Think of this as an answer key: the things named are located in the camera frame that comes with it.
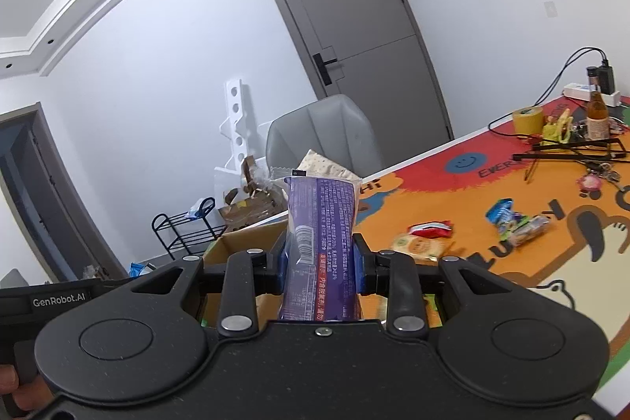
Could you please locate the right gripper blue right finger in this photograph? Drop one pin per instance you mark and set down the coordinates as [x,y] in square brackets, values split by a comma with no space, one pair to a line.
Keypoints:
[367,267]

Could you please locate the black metal shoe rack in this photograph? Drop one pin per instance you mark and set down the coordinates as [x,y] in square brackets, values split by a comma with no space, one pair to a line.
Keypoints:
[189,231]

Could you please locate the clear snack bar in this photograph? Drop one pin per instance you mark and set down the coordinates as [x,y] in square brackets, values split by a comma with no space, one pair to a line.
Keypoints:
[530,230]

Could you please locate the person's left hand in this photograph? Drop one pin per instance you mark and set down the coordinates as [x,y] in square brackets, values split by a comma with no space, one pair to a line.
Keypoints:
[26,396]

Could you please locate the cream dotted cushion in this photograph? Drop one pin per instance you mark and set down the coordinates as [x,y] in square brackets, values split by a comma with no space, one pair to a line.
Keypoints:
[317,165]

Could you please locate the pink keychain with keys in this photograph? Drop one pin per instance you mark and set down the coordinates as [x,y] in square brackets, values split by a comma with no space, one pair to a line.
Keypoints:
[597,174]

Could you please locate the blue green candy packet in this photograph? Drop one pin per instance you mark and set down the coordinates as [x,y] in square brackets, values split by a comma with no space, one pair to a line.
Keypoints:
[504,217]

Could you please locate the colourful cat table mat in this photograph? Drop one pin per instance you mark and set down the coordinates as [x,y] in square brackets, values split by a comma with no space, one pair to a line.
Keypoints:
[581,261]

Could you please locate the grey padded chair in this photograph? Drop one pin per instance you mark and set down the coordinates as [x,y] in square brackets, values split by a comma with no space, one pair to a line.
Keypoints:
[334,127]

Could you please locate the purple long snack pack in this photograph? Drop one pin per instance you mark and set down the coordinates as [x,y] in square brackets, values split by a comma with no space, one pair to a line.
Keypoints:
[320,279]

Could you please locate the black charger plug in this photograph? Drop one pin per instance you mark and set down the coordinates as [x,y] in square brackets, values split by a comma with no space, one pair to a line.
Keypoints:
[606,79]

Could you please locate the white perforated shelf board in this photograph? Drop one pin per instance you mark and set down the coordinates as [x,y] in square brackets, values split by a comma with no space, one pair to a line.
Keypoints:
[234,129]

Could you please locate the grey room door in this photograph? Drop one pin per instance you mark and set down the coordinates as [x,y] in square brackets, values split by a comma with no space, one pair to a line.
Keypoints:
[372,51]

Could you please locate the small amber glass bottle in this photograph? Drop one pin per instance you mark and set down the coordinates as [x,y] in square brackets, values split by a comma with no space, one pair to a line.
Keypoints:
[597,114]

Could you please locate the brown SF paper bag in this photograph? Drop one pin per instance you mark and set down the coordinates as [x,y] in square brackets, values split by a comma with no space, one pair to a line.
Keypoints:
[254,198]

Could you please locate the black wire stand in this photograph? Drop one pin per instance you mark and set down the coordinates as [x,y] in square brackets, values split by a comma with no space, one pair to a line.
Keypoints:
[596,156]

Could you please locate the yellow plastic bag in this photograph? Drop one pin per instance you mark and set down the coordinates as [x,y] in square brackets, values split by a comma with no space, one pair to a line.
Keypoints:
[557,130]

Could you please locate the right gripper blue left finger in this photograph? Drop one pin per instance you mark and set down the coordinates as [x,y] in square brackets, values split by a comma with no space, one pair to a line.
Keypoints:
[277,262]

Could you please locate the yellow biscuit packet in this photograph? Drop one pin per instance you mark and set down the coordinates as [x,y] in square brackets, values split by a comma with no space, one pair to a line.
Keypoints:
[422,250]

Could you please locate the brown cardboard box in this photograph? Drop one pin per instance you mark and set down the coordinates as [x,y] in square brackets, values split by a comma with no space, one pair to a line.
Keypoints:
[243,279]

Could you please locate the red teal snack packet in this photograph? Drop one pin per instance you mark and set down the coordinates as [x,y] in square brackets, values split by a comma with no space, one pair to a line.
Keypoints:
[432,230]

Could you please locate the yellow tape roll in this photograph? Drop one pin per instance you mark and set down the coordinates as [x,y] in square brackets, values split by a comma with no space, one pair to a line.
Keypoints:
[528,121]

